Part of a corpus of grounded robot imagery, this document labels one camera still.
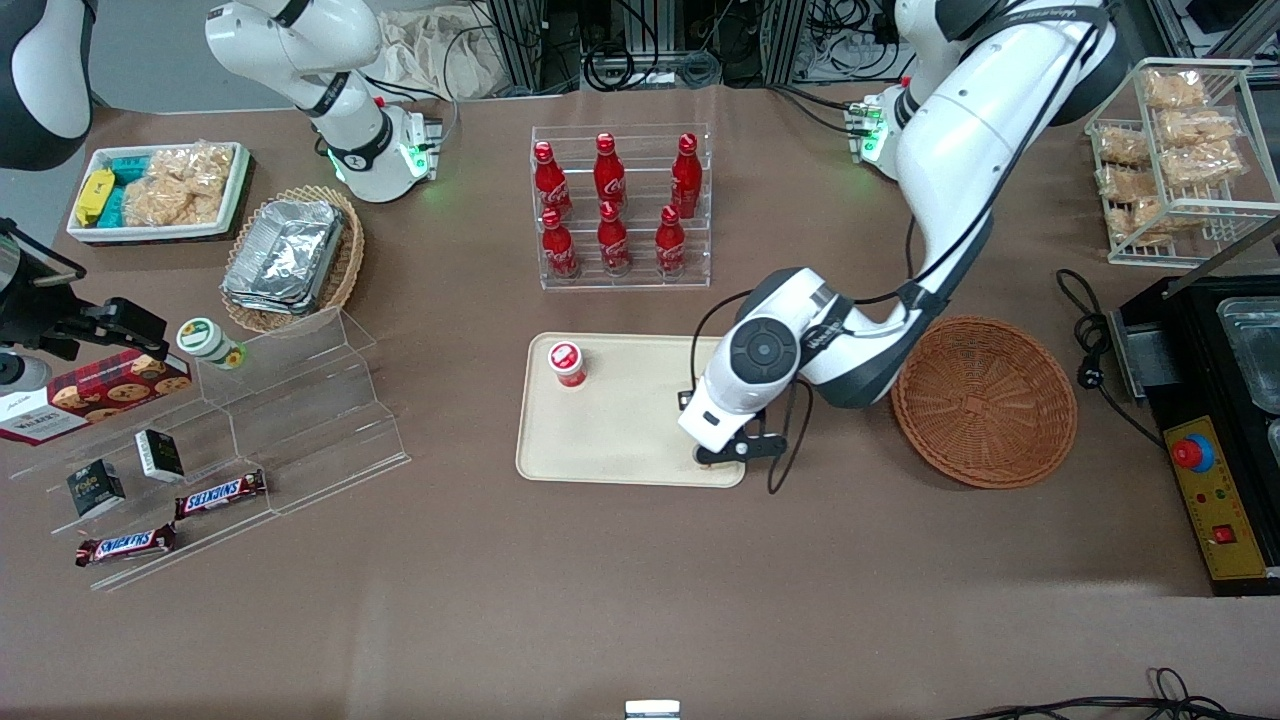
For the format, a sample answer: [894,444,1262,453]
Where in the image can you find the black cable bundle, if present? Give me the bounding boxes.
[578,0,723,93]

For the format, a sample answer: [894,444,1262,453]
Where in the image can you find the clear bag of crackers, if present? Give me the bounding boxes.
[150,142,237,197]
[121,176,223,228]

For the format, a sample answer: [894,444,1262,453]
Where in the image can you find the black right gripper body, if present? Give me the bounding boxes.
[0,222,117,353]

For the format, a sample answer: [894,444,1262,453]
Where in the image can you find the stacked aluminium foil trays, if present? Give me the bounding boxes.
[220,198,347,317]

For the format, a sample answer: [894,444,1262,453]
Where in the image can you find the steel pan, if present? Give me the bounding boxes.
[1214,296,1280,417]

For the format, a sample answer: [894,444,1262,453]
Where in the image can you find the beige plastic tray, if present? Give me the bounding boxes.
[515,333,747,489]

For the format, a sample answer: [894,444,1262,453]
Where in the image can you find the red-capped small cup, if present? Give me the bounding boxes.
[546,341,588,390]

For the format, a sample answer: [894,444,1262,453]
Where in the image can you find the green-lidded white jar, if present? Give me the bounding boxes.
[176,317,248,372]

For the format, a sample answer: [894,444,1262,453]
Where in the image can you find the crispy snack bag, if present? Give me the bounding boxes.
[1098,165,1162,207]
[1104,200,1172,247]
[1143,68,1209,110]
[1095,128,1152,168]
[1158,108,1240,148]
[1162,140,1247,190]

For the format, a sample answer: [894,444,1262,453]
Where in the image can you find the red tartan cookie box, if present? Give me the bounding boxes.
[0,348,193,447]

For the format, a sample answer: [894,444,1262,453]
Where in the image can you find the yellow control panel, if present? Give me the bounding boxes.
[1163,415,1273,583]

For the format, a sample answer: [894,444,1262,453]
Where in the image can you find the yellow snack packet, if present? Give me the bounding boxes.
[75,168,117,227]

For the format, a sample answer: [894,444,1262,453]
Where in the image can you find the black floor cable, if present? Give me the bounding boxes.
[945,667,1280,720]

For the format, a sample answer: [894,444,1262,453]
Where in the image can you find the white rectangular snack tray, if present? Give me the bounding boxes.
[66,141,252,245]

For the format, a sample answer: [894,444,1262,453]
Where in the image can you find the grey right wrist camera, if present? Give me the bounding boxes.
[0,352,53,393]

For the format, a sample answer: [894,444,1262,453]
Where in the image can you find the round brown wicker basket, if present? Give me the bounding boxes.
[890,316,1079,490]

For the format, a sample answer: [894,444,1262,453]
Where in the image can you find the clear acrylic stepped stand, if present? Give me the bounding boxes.
[8,305,412,594]

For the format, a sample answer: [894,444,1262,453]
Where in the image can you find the Snickers chocolate bar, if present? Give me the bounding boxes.
[174,469,269,522]
[75,522,179,569]

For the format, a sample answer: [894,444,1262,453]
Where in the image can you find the black base cable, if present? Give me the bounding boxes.
[360,72,461,151]
[768,82,873,138]

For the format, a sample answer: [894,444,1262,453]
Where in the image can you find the beige cloth bag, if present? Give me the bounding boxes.
[374,6,503,101]

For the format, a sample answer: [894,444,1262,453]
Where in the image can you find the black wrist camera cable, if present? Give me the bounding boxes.
[688,0,1113,497]

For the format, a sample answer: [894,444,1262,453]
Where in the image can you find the oval light wicker basket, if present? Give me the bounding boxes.
[220,185,366,336]

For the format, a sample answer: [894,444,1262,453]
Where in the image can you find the black appliance housing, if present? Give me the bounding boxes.
[1116,214,1280,599]

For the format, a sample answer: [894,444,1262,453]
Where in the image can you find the clear acrylic bottle rack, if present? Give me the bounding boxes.
[530,123,713,291]

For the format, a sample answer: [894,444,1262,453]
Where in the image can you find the aluminium frame post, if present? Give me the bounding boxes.
[482,0,563,97]
[768,0,813,87]

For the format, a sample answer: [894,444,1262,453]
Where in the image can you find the black power cable with plug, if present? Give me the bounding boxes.
[1056,268,1172,452]

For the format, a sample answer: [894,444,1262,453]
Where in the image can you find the white wire basket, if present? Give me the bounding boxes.
[1084,57,1280,269]

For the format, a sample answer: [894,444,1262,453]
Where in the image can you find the red cola bottle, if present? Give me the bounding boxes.
[593,132,628,211]
[533,140,572,221]
[654,205,689,279]
[541,208,579,280]
[596,200,632,278]
[669,132,704,220]

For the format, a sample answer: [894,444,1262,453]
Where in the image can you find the small black box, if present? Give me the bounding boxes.
[66,458,128,520]
[135,428,187,485]

